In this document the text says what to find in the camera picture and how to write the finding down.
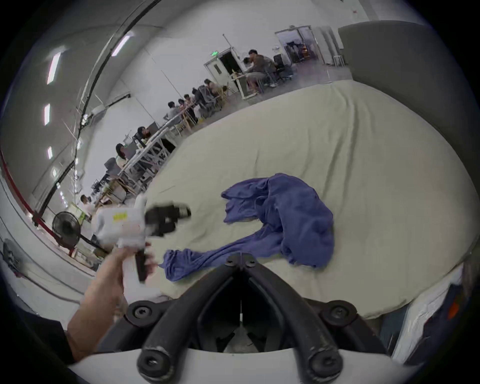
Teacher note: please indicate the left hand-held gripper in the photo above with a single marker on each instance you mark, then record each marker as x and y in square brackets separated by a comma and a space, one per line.
[116, 225]

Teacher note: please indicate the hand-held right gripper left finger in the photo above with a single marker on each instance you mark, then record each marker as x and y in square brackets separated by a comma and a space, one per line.
[168, 337]

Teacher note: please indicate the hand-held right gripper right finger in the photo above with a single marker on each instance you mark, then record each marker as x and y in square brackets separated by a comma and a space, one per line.
[311, 337]

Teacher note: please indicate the person's left forearm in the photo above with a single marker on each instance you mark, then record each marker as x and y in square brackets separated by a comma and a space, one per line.
[97, 311]

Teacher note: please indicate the person's left hand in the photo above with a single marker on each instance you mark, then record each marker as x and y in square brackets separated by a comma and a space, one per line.
[120, 260]

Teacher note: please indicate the row of tables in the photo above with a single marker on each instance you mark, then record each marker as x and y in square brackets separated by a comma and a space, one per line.
[148, 155]

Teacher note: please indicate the black standing fan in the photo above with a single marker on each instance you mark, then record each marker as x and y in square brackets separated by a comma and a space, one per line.
[66, 226]

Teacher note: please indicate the dark blue shirt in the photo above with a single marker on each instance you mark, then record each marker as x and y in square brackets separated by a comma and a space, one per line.
[296, 221]

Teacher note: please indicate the person's body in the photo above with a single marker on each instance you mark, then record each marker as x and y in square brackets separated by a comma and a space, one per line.
[45, 337]

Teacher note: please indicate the group of people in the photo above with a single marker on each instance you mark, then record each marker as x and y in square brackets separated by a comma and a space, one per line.
[204, 93]

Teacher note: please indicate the black office chair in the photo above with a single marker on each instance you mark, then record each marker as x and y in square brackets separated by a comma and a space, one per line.
[281, 65]

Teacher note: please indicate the bed with beige sheet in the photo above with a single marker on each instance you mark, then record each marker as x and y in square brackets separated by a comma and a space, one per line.
[375, 157]

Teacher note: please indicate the grey padded headboard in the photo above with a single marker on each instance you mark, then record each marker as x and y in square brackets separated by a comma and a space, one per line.
[405, 67]

